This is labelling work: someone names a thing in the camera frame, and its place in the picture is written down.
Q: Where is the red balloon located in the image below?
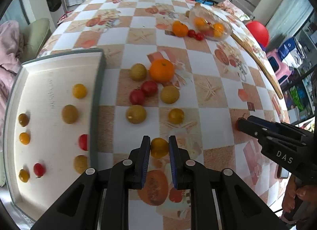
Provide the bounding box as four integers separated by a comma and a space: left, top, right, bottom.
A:
246, 20, 270, 48

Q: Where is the yellow cherry tomato on table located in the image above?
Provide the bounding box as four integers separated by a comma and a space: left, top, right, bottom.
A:
168, 108, 185, 124

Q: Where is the red tomato with stem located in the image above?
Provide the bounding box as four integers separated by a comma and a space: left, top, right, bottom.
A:
235, 113, 247, 131

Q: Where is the large orange near tray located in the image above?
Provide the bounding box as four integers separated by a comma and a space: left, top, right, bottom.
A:
149, 58, 175, 84

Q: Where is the yellow green plum lower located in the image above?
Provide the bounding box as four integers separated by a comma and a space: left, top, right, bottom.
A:
126, 105, 147, 124

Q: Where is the person right hand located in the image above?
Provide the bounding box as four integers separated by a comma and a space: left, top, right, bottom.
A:
282, 175, 317, 213

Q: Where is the orange small tomato tray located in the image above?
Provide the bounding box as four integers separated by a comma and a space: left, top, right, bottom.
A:
19, 132, 31, 145

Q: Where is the white rectangular tray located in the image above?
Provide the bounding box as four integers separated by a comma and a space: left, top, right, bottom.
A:
3, 48, 106, 221

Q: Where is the yellow green plum beside orange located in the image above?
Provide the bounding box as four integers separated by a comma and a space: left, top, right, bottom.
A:
130, 63, 148, 82

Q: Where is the long wooden stick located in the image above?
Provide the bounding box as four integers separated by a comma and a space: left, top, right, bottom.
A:
231, 33, 284, 100

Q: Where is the red cherry tomato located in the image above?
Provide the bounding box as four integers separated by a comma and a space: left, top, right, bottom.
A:
195, 33, 205, 41
187, 29, 196, 38
78, 134, 88, 151

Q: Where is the yellow plum small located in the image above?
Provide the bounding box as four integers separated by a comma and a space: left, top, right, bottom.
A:
73, 155, 88, 174

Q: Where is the far orange near bowl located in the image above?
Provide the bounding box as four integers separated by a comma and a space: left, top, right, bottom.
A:
172, 21, 189, 38

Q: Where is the olive yellow plum fruit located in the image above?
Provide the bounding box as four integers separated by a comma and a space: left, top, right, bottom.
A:
18, 113, 30, 127

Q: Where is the pink plastic stool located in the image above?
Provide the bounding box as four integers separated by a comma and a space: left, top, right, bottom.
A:
266, 49, 293, 85

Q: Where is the checkered fruit print tablecloth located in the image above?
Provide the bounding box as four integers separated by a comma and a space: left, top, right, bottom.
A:
36, 0, 290, 230

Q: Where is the pink blanket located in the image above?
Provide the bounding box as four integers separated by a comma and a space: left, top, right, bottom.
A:
0, 20, 24, 126

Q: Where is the yellow cherry tomato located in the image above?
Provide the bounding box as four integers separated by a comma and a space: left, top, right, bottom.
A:
72, 84, 87, 99
168, 108, 185, 124

